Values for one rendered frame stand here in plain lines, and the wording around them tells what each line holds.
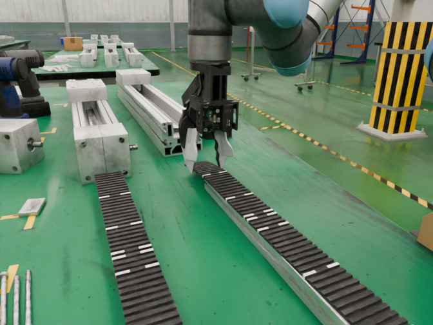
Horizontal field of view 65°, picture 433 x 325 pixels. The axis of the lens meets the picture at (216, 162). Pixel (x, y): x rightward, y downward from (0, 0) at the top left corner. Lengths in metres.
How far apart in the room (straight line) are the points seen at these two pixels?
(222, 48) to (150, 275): 0.37
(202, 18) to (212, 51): 0.05
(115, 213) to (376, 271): 0.37
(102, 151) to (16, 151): 0.20
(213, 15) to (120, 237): 0.36
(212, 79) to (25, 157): 0.46
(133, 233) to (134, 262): 0.07
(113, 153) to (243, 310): 0.42
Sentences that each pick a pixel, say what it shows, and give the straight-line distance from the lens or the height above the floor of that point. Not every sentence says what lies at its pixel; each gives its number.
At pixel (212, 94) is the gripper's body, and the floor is 0.97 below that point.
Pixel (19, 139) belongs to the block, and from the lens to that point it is 0.84.
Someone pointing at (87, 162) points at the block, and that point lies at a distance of 0.72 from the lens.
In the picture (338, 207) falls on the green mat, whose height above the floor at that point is 0.78.
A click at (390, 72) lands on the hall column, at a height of 0.64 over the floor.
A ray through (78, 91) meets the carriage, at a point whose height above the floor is 0.90.
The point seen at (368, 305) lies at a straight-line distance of 0.41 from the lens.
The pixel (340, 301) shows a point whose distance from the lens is 0.40.
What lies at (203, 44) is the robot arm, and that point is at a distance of 0.59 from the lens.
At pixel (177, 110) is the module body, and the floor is 0.86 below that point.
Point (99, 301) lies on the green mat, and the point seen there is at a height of 0.78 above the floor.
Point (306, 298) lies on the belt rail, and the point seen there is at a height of 0.79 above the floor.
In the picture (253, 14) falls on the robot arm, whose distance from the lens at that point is 0.55.
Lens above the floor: 1.08
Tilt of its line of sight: 22 degrees down
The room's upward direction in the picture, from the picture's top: straight up
